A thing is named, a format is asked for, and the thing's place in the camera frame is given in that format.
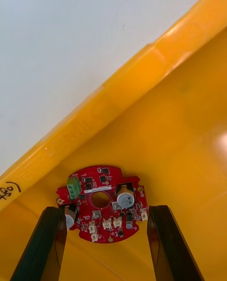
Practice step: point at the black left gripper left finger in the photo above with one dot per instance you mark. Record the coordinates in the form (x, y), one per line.
(40, 250)

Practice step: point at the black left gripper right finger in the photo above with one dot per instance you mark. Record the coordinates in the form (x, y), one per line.
(170, 250)

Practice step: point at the round red circuit board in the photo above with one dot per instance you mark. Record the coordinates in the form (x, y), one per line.
(111, 184)

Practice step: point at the yellow-orange plastic bin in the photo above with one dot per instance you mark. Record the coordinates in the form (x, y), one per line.
(165, 120)

